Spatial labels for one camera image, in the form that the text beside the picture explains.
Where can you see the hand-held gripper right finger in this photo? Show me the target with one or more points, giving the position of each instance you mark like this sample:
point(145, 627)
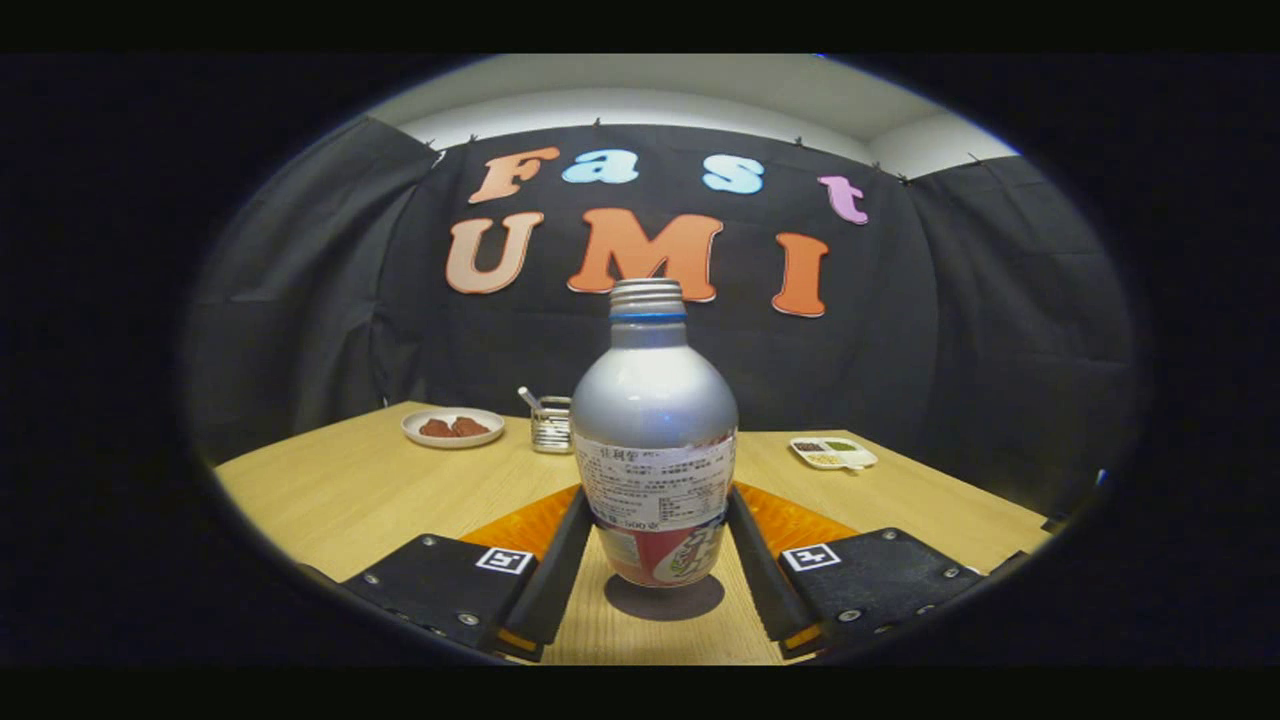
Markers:
point(760, 580)

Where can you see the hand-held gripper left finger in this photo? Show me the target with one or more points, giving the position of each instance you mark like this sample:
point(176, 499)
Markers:
point(560, 580)

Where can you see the brown round coaster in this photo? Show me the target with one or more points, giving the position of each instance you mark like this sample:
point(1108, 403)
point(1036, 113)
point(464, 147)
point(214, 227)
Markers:
point(640, 605)

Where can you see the silver juice bottle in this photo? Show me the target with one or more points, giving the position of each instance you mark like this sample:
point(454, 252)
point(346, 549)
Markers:
point(655, 400)

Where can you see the white divided tray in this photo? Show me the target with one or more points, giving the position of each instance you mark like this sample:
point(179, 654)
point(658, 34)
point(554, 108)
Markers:
point(832, 453)

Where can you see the metal mesh holder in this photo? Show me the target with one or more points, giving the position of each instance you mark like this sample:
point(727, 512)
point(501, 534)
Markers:
point(550, 430)

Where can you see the white plate with red food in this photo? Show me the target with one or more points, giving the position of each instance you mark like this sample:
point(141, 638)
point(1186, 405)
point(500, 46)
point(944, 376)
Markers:
point(452, 428)

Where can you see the wooden table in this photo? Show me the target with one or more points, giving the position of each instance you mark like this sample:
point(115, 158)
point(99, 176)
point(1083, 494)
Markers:
point(350, 500)

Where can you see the black backdrop cloth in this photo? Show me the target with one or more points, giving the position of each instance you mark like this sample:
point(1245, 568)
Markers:
point(880, 350)

